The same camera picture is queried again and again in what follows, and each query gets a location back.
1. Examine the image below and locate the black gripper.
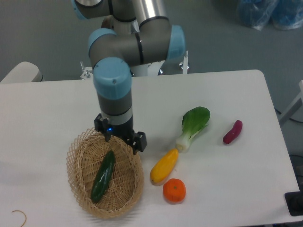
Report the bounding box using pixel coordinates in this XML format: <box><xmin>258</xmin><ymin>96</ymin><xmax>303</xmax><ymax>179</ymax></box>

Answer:
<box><xmin>94</xmin><ymin>114</ymin><xmax>147</xmax><ymax>155</ymax></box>

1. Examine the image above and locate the green cucumber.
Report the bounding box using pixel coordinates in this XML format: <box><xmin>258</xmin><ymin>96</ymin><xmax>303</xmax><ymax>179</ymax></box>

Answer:
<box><xmin>90</xmin><ymin>150</ymin><xmax>116</xmax><ymax>203</ymax></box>

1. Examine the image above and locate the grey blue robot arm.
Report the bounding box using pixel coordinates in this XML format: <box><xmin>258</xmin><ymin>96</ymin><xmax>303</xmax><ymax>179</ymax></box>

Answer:
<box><xmin>72</xmin><ymin>0</ymin><xmax>186</xmax><ymax>153</ymax></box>

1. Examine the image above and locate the woven wicker basket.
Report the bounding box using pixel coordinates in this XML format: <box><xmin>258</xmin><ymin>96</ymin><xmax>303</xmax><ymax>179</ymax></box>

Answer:
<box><xmin>67</xmin><ymin>128</ymin><xmax>144</xmax><ymax>219</ymax></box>

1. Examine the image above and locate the yellow mango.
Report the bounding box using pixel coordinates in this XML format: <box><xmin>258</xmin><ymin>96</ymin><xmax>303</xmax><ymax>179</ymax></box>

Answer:
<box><xmin>150</xmin><ymin>148</ymin><xmax>179</xmax><ymax>184</ymax></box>

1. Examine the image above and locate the orange tangerine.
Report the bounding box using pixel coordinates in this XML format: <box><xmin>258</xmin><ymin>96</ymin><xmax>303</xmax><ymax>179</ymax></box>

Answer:
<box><xmin>162</xmin><ymin>178</ymin><xmax>187</xmax><ymax>203</ymax></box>

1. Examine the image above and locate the green bok choy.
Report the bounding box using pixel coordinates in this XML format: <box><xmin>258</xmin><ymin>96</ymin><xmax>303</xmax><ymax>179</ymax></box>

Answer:
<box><xmin>176</xmin><ymin>106</ymin><xmax>211</xmax><ymax>152</ymax></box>

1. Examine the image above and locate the purple sweet potato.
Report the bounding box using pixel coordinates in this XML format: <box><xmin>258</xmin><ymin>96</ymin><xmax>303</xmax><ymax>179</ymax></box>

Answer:
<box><xmin>223</xmin><ymin>120</ymin><xmax>243</xmax><ymax>144</ymax></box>

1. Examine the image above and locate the white chair back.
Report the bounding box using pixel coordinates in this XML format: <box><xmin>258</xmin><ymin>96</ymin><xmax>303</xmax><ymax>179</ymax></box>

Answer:
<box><xmin>0</xmin><ymin>61</ymin><xmax>45</xmax><ymax>84</ymax></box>

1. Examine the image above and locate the tan rubber band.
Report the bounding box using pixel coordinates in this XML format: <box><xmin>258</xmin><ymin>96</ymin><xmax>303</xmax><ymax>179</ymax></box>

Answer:
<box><xmin>11</xmin><ymin>210</ymin><xmax>27</xmax><ymax>226</ymax></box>

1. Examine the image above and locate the black device at edge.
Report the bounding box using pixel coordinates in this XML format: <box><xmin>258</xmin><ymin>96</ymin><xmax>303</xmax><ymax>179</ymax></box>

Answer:
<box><xmin>285</xmin><ymin>192</ymin><xmax>303</xmax><ymax>216</ymax></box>

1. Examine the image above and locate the blue plastic bag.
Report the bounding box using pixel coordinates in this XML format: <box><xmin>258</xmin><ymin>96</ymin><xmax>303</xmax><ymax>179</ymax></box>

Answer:
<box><xmin>237</xmin><ymin>0</ymin><xmax>303</xmax><ymax>31</ymax></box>

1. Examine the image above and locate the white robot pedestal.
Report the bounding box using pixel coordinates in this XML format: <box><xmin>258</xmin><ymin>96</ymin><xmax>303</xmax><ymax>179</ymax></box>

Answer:
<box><xmin>80</xmin><ymin>16</ymin><xmax>191</xmax><ymax>80</ymax></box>

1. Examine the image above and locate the white frame at right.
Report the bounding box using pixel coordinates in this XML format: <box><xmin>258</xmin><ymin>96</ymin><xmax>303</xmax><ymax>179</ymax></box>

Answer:
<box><xmin>278</xmin><ymin>80</ymin><xmax>303</xmax><ymax>126</ymax></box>

